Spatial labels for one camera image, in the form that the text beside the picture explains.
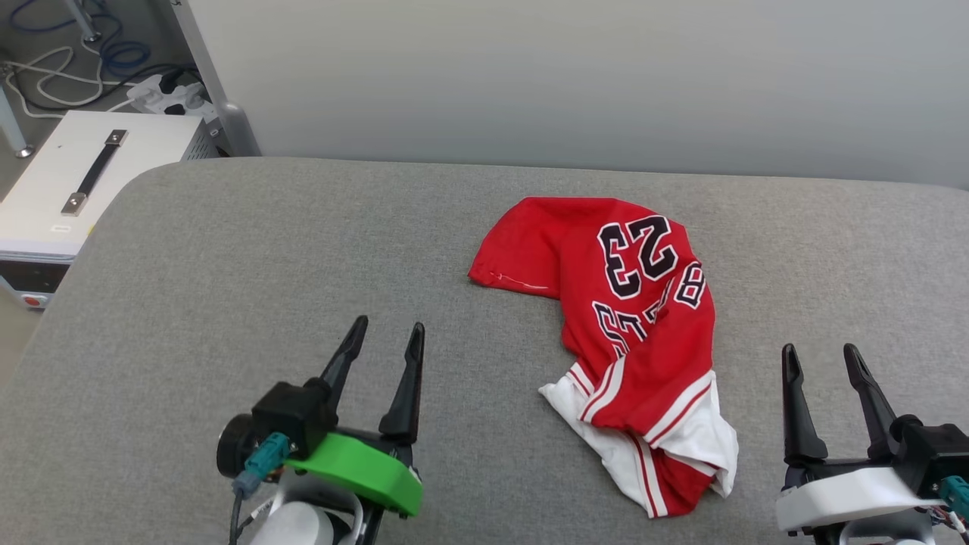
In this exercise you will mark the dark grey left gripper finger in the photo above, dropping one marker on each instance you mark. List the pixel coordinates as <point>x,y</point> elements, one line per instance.
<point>410,386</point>
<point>348,356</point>

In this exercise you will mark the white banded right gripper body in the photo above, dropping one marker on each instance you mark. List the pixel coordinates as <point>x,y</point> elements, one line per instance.
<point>848,496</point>

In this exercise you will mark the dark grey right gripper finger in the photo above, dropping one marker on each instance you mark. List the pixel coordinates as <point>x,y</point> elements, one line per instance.
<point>870,401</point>
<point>796,424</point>

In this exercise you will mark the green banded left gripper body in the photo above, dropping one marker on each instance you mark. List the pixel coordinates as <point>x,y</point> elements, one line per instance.
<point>363,469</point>

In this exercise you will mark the red basketball jersey number 23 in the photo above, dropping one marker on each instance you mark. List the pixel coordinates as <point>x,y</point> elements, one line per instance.
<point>590,272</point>

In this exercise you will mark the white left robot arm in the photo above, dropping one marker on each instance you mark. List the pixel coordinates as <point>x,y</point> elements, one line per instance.
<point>299,526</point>

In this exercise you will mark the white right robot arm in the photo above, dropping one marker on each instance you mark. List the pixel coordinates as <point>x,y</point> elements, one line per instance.
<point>878,536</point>

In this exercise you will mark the white power strip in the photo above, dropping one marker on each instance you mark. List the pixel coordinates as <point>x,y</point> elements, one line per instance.
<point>170,98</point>

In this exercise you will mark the white equipment box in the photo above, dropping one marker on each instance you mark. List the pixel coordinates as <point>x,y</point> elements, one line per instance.
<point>53,212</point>

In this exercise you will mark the metal table leg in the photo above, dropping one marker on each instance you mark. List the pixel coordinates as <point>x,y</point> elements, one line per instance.
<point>11,125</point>

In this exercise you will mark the metal stand leg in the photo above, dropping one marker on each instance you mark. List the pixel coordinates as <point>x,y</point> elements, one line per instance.
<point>83,19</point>

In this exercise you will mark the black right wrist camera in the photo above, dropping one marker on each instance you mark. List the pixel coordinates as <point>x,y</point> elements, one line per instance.
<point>935,450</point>

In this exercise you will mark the white partition frame post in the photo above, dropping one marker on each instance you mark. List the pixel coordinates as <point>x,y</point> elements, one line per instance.
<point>223,106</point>

